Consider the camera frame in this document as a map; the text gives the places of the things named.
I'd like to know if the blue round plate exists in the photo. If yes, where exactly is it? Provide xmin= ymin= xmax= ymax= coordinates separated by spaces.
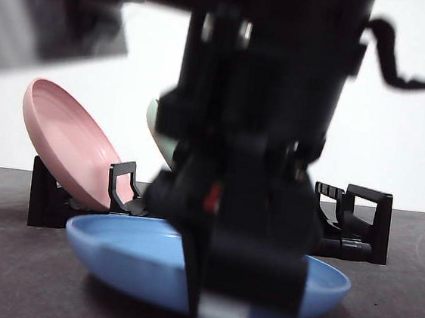
xmin=57 ymin=208 xmax=357 ymax=318

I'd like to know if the pale green round plate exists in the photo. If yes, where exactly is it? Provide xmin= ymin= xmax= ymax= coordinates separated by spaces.
xmin=140 ymin=97 xmax=184 ymax=171

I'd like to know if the pink round plate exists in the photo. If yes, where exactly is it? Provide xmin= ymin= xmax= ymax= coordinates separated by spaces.
xmin=12 ymin=76 xmax=147 ymax=215

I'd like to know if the black plastic dish rack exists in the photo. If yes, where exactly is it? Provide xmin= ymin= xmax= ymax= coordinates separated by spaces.
xmin=26 ymin=150 xmax=396 ymax=266

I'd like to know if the black cable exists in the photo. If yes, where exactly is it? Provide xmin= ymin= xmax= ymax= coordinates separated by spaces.
xmin=356 ymin=15 xmax=425 ymax=94

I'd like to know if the pale grey camera box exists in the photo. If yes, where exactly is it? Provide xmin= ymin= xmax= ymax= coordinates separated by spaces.
xmin=0 ymin=0 xmax=135 ymax=86

